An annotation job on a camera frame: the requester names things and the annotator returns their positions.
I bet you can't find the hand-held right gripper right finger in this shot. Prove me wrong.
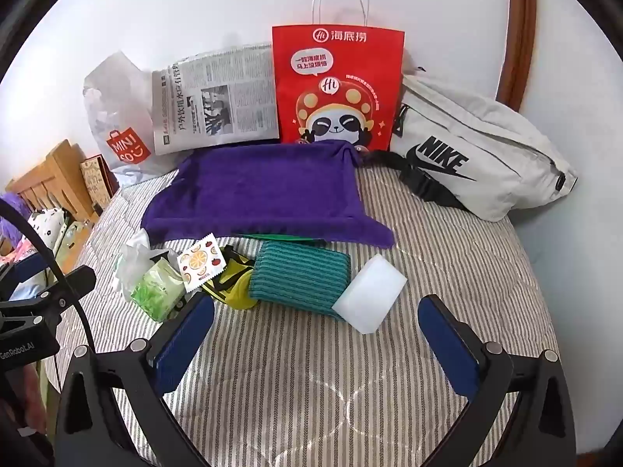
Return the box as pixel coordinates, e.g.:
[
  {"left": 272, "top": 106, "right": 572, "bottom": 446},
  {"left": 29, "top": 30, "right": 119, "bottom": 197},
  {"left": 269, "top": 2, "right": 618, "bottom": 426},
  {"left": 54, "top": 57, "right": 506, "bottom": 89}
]
[{"left": 417, "top": 294, "right": 578, "bottom": 467}]

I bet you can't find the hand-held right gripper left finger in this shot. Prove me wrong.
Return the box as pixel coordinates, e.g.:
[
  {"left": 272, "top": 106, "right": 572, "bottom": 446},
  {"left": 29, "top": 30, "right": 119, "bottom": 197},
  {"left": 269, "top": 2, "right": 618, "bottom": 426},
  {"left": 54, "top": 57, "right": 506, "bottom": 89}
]
[{"left": 56, "top": 293, "right": 217, "bottom": 467}]

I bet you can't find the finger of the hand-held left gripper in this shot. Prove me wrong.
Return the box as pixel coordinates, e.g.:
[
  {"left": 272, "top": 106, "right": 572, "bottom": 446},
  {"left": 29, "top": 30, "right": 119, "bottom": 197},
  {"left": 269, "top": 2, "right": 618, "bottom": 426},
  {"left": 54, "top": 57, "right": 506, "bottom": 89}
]
[{"left": 0, "top": 251, "right": 97, "bottom": 312}]

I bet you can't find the green tissue pack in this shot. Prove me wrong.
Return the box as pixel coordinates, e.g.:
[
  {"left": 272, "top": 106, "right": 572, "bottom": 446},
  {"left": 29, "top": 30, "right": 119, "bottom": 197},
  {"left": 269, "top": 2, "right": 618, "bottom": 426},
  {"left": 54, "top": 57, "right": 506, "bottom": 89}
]
[{"left": 130, "top": 258, "right": 188, "bottom": 323}]

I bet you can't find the yellow pouch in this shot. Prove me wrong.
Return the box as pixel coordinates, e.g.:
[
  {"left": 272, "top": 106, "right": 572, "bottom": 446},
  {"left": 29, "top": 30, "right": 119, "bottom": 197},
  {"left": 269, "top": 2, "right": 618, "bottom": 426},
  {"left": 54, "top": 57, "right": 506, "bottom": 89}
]
[{"left": 197, "top": 246, "right": 259, "bottom": 311}]

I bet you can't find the fruit print sachet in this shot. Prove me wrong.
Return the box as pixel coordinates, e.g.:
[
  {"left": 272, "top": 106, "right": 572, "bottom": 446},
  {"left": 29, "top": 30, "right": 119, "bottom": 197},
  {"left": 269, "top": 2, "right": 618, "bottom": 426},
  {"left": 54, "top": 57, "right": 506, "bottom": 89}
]
[{"left": 176, "top": 233, "right": 225, "bottom": 293}]

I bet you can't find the white sponge block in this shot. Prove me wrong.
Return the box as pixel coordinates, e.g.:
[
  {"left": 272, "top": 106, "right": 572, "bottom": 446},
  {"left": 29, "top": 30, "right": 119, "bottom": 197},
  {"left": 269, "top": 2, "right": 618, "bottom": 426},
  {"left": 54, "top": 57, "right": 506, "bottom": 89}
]
[{"left": 332, "top": 253, "right": 408, "bottom": 335}]

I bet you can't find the teal striped cleaning cloth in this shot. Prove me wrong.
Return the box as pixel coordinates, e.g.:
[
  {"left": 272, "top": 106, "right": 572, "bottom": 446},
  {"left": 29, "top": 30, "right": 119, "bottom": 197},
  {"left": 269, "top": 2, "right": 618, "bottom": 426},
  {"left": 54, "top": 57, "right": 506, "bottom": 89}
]
[{"left": 248, "top": 241, "right": 352, "bottom": 322}]

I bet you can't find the green snack packet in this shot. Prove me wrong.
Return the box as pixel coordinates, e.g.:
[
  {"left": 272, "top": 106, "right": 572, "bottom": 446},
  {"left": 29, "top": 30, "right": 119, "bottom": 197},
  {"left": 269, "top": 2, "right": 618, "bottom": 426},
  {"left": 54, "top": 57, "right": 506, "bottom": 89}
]
[{"left": 238, "top": 232, "right": 323, "bottom": 245}]

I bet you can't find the purple towel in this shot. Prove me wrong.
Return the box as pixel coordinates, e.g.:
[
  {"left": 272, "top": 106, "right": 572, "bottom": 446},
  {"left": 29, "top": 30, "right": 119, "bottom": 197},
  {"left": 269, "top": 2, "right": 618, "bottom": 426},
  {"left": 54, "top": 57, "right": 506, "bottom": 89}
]
[{"left": 141, "top": 140, "right": 396, "bottom": 249}]

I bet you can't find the light green printed pillow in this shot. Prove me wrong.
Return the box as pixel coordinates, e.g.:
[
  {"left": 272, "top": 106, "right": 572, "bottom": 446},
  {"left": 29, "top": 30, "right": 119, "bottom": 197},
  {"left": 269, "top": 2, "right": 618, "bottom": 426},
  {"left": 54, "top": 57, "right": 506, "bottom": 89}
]
[{"left": 53, "top": 219, "right": 94, "bottom": 274}]

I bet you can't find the white spotted plush toy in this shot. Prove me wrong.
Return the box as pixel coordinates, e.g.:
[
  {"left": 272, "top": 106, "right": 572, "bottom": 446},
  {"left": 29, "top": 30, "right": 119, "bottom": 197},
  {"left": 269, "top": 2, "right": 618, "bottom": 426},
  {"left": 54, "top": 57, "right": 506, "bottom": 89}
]
[{"left": 26, "top": 208, "right": 66, "bottom": 244}]

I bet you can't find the purple plush toy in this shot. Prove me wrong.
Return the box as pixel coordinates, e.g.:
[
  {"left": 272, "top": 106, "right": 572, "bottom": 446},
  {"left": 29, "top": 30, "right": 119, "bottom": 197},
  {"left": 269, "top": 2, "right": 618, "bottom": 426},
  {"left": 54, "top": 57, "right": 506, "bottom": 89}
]
[{"left": 0, "top": 192, "right": 32, "bottom": 241}]

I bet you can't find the patterned brown box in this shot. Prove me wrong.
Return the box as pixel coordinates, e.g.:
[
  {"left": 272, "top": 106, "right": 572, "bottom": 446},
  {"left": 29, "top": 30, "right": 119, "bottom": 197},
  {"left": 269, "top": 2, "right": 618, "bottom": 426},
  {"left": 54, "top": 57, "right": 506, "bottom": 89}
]
[{"left": 80, "top": 154, "right": 120, "bottom": 215}]

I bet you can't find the wooden headboard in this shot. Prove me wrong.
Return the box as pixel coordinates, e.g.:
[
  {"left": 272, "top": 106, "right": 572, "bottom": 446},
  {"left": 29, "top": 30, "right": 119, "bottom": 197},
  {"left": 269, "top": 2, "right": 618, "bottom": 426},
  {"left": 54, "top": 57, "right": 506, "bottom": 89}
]
[{"left": 5, "top": 140, "right": 100, "bottom": 225}]

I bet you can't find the striped bed sheet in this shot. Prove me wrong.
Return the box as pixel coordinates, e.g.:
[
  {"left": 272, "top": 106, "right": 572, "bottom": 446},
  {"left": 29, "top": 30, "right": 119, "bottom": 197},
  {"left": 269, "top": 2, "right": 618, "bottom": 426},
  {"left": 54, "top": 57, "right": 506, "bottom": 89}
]
[{"left": 44, "top": 156, "right": 575, "bottom": 467}]

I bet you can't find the white plastic shopping bag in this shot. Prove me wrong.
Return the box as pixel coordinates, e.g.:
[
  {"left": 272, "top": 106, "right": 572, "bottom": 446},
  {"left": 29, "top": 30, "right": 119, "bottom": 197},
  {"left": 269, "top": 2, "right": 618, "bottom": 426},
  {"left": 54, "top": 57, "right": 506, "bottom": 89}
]
[{"left": 83, "top": 51, "right": 183, "bottom": 188}]

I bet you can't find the white waist bag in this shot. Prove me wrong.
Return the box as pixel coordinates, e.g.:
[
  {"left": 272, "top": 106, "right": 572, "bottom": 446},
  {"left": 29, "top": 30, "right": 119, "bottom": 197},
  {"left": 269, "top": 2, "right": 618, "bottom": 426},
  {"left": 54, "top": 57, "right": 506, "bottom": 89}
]
[{"left": 360, "top": 70, "right": 580, "bottom": 222}]

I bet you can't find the folded newspaper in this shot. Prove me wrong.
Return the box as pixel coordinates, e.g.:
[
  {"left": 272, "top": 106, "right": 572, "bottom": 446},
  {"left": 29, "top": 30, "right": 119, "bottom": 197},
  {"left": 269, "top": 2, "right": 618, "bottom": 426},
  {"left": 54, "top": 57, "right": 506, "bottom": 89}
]
[{"left": 151, "top": 44, "right": 282, "bottom": 156}]

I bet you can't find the red paper bag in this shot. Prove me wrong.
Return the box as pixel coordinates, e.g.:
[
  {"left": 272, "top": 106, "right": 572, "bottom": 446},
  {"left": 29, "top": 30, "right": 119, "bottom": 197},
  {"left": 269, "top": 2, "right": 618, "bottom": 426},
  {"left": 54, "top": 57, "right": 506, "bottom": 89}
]
[{"left": 271, "top": 0, "right": 406, "bottom": 153}]

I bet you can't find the black cable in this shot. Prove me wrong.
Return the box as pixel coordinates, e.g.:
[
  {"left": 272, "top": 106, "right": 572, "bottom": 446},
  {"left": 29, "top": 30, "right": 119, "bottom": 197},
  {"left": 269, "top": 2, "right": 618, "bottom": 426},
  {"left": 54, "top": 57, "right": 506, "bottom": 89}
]
[{"left": 0, "top": 199, "right": 95, "bottom": 356}]

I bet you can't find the brown wooden door frame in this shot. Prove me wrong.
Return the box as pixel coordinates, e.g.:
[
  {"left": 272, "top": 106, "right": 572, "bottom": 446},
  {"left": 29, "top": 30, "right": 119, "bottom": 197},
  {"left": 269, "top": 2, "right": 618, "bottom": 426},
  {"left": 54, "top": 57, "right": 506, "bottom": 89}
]
[{"left": 496, "top": 0, "right": 539, "bottom": 112}]

